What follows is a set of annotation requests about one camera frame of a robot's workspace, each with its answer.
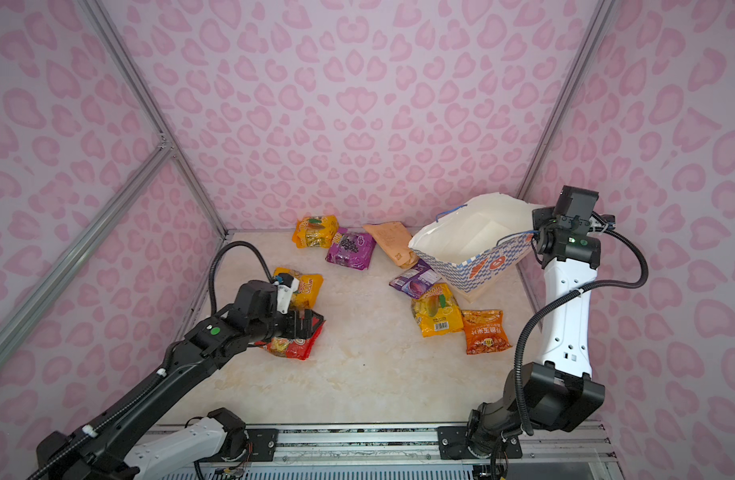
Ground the peach paper snack pouch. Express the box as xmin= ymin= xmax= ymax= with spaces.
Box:
xmin=363 ymin=221 xmax=419 ymax=269

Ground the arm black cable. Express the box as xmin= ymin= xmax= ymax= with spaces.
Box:
xmin=208 ymin=241 xmax=277 ymax=316
xmin=513 ymin=212 xmax=649 ymax=436

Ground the magenta grape candy bag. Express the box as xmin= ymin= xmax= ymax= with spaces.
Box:
xmin=326 ymin=228 xmax=377 ymax=271

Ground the yellow orange candy bag back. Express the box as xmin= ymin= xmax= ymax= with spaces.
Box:
xmin=292 ymin=215 xmax=340 ymax=249

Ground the orange snack packet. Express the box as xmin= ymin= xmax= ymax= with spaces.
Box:
xmin=461 ymin=310 xmax=511 ymax=355

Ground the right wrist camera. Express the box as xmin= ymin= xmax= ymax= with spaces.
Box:
xmin=589 ymin=212 xmax=617 ymax=233

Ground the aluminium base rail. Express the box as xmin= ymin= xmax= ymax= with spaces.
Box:
xmin=125 ymin=419 xmax=623 ymax=479

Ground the red fruit candy bag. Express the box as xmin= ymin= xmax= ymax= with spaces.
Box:
xmin=254 ymin=326 xmax=324 ymax=361

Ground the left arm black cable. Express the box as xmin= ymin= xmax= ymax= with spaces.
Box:
xmin=208 ymin=241 xmax=277 ymax=316

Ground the yellow mango candy bag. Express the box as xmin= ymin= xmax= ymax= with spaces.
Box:
xmin=411 ymin=283 xmax=463 ymax=338
xmin=275 ymin=267 xmax=324 ymax=310

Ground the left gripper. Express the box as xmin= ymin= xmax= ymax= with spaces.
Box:
xmin=250 ymin=306 xmax=326 ymax=345

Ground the purple snack packet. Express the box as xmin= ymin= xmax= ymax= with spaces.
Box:
xmin=389 ymin=260 xmax=441 ymax=300

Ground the white blue checkered paper bag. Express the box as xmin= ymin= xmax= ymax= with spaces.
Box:
xmin=409 ymin=193 xmax=537 ymax=302

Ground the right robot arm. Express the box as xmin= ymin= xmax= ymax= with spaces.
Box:
xmin=437 ymin=186 xmax=605 ymax=462

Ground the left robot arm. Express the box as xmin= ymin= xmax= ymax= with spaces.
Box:
xmin=31 ymin=280 xmax=325 ymax=479

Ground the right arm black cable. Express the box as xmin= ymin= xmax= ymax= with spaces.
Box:
xmin=513 ymin=212 xmax=649 ymax=436

